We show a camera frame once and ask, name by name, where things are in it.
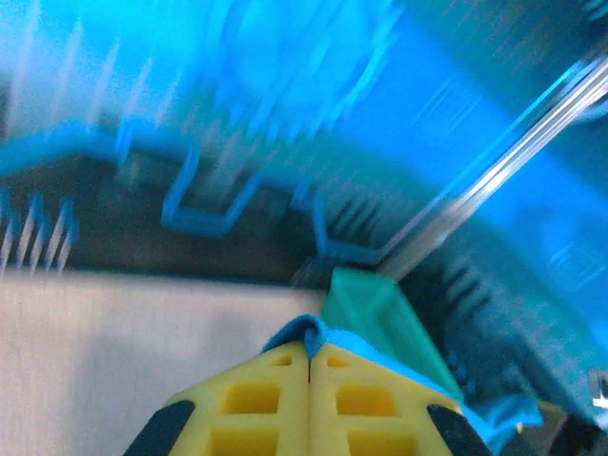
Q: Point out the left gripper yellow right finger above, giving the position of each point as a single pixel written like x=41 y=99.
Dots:
x=328 y=380

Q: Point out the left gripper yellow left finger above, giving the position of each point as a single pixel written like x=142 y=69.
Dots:
x=290 y=375

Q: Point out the blue t-shirt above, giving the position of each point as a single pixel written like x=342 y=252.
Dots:
x=503 y=418

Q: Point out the teal plastic basket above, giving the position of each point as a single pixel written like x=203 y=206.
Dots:
x=380 y=313

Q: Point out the aluminium frame post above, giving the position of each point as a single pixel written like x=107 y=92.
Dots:
x=513 y=157

